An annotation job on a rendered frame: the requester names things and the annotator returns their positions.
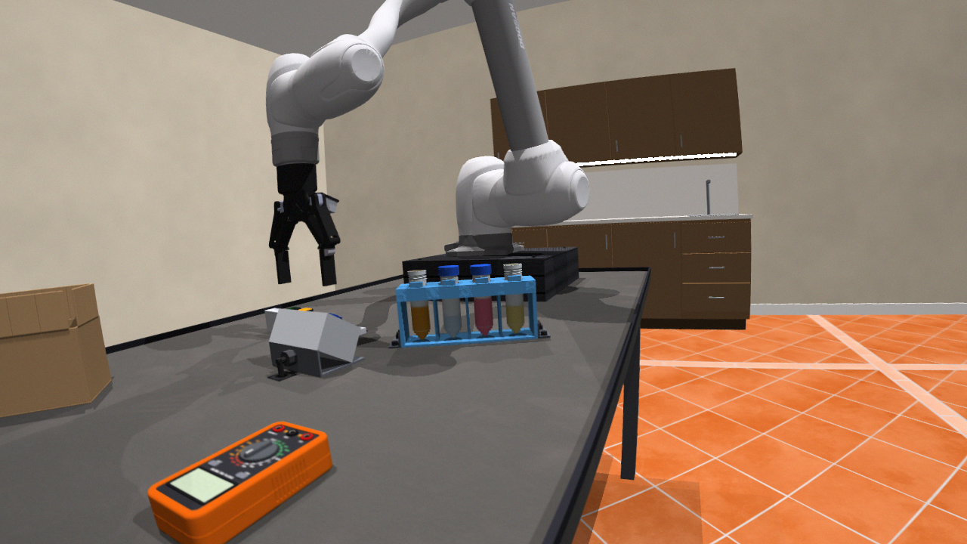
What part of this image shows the dark grey table edge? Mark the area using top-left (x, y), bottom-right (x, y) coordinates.
top-left (105, 267), bottom-right (651, 544)

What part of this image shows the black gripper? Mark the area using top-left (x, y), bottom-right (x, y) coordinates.
top-left (269, 163), bottom-right (341, 286)

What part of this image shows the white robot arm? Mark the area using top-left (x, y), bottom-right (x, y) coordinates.
top-left (266, 0), bottom-right (589, 257)

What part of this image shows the orange digital multimeter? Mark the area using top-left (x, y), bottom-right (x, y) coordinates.
top-left (147, 422), bottom-right (332, 544)

